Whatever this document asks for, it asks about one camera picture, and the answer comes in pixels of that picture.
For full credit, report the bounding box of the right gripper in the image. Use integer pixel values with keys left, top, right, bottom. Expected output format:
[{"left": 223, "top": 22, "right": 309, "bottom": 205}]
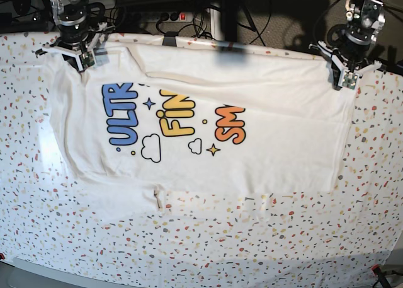
[{"left": 35, "top": 16, "right": 107, "bottom": 72}]

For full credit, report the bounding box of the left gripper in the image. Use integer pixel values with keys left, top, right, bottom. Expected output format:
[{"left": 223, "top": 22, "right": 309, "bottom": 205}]
[{"left": 310, "top": 28, "right": 382, "bottom": 91}]

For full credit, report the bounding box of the white printed T-shirt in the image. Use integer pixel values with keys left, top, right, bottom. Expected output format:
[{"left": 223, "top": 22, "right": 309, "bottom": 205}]
[{"left": 45, "top": 44, "right": 355, "bottom": 219}]

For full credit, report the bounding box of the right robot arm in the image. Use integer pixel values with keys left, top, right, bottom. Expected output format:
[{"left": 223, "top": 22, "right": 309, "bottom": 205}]
[{"left": 35, "top": 0, "right": 110, "bottom": 72}]

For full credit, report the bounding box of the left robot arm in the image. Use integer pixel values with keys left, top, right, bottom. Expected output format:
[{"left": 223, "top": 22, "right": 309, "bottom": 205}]
[{"left": 309, "top": 0, "right": 385, "bottom": 91}]

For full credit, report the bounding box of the white power strip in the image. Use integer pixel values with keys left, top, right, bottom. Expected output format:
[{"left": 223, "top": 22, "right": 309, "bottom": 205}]
[{"left": 125, "top": 11, "right": 194, "bottom": 23}]

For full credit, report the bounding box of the black table clamp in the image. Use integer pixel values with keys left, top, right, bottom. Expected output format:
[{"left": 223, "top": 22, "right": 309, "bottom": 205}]
[{"left": 162, "top": 32, "right": 178, "bottom": 47}]

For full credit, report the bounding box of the terrazzo pattern tablecloth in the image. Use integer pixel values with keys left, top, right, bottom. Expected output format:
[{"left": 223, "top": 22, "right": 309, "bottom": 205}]
[{"left": 1, "top": 33, "right": 402, "bottom": 287}]

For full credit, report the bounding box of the red clamp right corner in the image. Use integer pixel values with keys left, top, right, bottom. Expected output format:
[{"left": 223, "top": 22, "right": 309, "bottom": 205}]
[{"left": 371, "top": 265, "right": 382, "bottom": 277}]

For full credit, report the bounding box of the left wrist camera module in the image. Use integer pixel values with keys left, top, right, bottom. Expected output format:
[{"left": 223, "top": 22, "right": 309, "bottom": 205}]
[{"left": 342, "top": 72, "right": 359, "bottom": 89}]

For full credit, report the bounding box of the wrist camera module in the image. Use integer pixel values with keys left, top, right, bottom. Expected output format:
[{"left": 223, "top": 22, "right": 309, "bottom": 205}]
[
  {"left": 342, "top": 72, "right": 359, "bottom": 89},
  {"left": 79, "top": 51, "right": 95, "bottom": 70}
]

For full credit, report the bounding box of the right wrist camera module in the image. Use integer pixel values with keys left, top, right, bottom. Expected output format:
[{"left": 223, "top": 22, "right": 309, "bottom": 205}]
[{"left": 79, "top": 51, "right": 95, "bottom": 70}]

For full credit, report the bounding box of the black camera stand pole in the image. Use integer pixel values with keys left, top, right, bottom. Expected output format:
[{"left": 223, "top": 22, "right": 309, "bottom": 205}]
[{"left": 220, "top": 0, "right": 237, "bottom": 42}]

